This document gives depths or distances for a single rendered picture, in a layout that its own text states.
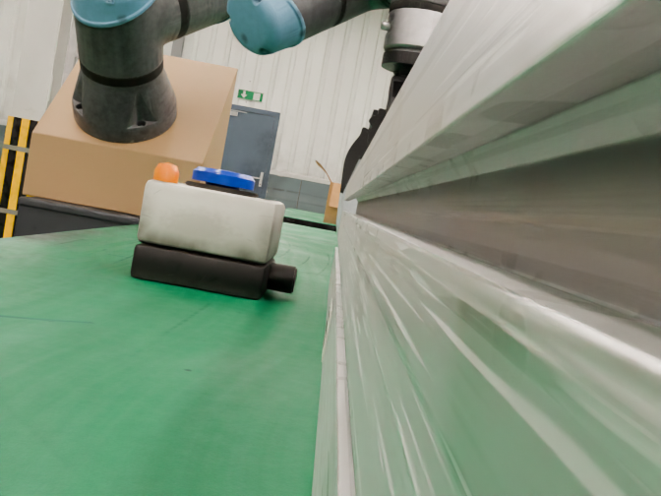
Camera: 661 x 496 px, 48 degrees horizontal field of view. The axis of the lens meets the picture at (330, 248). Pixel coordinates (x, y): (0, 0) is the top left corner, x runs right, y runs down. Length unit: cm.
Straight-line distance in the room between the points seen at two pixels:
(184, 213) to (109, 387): 23
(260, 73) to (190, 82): 1052
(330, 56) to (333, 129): 110
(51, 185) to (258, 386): 91
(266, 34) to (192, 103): 44
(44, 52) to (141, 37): 592
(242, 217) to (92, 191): 70
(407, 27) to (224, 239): 42
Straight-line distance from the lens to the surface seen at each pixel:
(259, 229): 45
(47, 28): 699
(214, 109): 119
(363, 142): 79
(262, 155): 1158
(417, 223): 15
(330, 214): 274
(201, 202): 45
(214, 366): 27
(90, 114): 113
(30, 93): 695
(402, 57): 80
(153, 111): 112
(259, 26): 78
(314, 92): 1167
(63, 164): 114
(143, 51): 107
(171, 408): 22
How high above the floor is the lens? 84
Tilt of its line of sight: 3 degrees down
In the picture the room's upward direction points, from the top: 10 degrees clockwise
